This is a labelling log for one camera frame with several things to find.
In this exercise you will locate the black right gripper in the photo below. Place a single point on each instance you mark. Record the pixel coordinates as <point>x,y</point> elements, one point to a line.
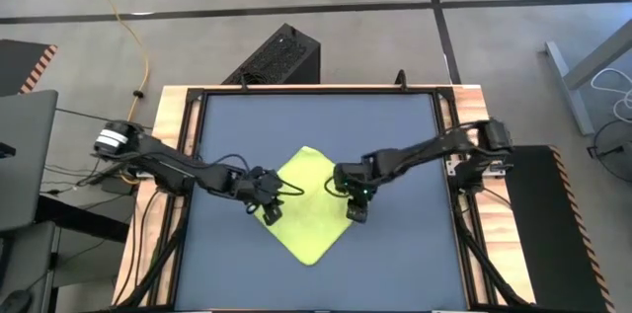
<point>355,179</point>

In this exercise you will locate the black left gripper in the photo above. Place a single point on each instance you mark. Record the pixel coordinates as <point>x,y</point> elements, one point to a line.
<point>261,187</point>

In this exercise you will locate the yellow-green microfibre towel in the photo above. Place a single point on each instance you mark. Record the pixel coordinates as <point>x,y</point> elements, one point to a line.
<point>311,226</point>

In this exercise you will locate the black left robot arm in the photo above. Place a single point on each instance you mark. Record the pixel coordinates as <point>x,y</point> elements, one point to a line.
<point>173,167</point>

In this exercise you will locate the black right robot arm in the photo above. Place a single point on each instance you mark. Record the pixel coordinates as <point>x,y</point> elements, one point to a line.
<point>434,147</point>

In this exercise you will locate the blue-grey table mat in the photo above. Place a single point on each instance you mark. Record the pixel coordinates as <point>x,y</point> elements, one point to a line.
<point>395,263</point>

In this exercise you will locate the wooden table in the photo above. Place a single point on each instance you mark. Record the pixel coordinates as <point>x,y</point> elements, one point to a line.
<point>470,105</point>

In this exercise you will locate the black computer tower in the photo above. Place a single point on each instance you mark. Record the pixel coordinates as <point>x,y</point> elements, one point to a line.
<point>286,56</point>

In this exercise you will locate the large black hazard-striped floor mat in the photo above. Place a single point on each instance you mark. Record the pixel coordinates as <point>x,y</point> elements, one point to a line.
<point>543,229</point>

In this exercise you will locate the grey metal desk leg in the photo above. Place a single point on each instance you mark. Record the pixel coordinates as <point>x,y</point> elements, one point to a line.
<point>568,86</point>

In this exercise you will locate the black round stand base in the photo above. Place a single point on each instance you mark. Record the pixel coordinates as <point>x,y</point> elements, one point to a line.
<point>609,155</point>

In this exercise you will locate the black computer mouse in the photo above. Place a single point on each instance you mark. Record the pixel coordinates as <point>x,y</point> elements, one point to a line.
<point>15,301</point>

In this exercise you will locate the small black hazard-striped floor mat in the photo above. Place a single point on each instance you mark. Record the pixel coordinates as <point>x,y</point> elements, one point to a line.
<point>20,63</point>

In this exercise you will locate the black metal table frame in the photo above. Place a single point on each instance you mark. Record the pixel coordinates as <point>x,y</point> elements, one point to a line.
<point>321,90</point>

